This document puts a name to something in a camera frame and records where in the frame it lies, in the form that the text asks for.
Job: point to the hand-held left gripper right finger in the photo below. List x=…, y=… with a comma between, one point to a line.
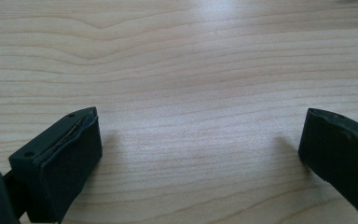
x=341, y=155

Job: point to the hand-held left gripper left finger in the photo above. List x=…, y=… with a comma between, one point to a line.
x=62, y=161

